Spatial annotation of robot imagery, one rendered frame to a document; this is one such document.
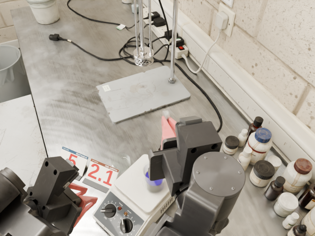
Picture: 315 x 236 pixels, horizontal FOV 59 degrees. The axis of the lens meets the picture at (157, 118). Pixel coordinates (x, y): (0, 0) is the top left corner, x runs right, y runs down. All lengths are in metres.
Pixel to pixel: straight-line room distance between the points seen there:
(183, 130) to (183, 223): 0.11
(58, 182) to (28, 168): 0.40
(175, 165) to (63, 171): 0.20
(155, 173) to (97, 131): 0.52
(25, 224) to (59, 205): 0.09
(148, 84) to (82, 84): 0.25
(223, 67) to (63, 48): 0.69
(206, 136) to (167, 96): 0.68
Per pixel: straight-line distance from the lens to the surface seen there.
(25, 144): 0.97
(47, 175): 0.52
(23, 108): 1.08
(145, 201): 0.69
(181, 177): 0.37
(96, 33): 1.38
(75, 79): 1.13
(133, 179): 0.71
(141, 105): 0.98
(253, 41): 0.94
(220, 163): 0.32
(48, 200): 0.53
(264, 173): 0.81
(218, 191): 0.30
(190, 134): 0.33
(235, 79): 0.98
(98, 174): 0.81
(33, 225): 0.47
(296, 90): 0.86
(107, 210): 0.71
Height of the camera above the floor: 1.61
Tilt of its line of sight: 48 degrees down
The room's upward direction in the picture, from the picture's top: straight up
